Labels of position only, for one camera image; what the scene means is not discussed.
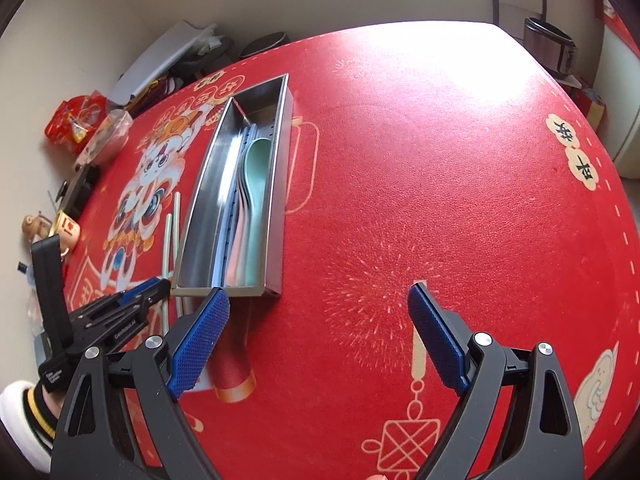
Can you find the person's left forearm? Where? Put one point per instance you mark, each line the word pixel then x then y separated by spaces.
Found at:
pixel 20 410

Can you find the red printed table mat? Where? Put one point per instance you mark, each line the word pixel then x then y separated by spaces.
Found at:
pixel 425 160

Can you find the green spoon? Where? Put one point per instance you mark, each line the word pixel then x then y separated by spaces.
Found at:
pixel 257 170

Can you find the green chopstick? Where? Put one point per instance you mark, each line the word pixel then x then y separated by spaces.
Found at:
pixel 166 245

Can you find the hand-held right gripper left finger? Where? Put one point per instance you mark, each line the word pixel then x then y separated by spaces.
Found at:
pixel 197 345

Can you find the small dark appliance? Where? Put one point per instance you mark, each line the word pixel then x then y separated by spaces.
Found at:
pixel 80 190

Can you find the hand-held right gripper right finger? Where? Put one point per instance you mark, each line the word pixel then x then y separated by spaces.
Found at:
pixel 440 340

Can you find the pink spoon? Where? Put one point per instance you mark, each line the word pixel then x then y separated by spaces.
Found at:
pixel 236 255

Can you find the stainless steel utensil tray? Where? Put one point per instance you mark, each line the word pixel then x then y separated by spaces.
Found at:
pixel 205 220

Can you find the blue chopstick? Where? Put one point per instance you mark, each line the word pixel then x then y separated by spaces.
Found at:
pixel 235 160
pixel 222 250

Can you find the white plastic lid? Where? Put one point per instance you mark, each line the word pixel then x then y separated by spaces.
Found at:
pixel 160 60

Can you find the clear plastic bottle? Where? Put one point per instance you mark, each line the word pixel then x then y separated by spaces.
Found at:
pixel 32 300

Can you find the black storage bin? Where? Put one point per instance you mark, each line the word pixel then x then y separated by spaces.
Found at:
pixel 205 57

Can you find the red snack bag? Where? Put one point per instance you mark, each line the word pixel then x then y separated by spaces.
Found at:
pixel 75 122

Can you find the white refrigerator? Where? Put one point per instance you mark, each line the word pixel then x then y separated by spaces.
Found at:
pixel 627 145

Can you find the red gift box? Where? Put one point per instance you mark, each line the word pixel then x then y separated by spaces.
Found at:
pixel 590 110

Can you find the steel pressure cooker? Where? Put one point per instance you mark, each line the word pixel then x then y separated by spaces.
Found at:
pixel 550 47

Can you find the brown bear figurine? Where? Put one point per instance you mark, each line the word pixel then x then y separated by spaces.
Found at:
pixel 36 225

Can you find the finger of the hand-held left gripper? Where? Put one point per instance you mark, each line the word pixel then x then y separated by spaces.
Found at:
pixel 150 289
pixel 150 306

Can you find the red printed cloth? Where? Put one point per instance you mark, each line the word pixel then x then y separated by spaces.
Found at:
pixel 612 7

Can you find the bowl with plastic wrap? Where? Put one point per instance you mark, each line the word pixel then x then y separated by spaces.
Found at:
pixel 107 137

